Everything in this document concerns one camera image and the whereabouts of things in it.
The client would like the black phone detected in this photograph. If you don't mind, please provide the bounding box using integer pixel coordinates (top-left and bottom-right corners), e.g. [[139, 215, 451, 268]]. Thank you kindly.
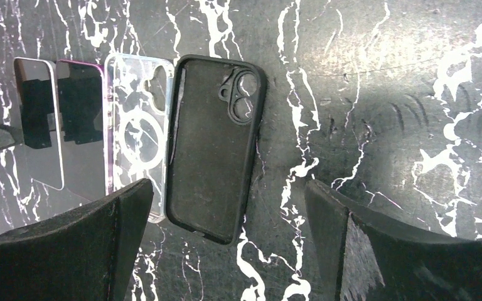
[[13, 57, 65, 190]]

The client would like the purple phone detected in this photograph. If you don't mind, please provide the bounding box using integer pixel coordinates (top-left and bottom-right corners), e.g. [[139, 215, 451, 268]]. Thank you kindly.
[[56, 60, 105, 201]]

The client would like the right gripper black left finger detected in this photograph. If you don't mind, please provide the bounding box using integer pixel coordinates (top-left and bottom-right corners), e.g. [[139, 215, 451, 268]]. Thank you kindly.
[[0, 179, 154, 300]]

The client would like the clear magsafe phone case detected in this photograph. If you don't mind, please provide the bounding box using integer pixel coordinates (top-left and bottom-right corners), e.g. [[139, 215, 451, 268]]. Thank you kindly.
[[103, 53, 174, 224]]

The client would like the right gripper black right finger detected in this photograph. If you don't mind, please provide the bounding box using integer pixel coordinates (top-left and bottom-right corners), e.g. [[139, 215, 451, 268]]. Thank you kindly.
[[304, 180, 482, 300]]

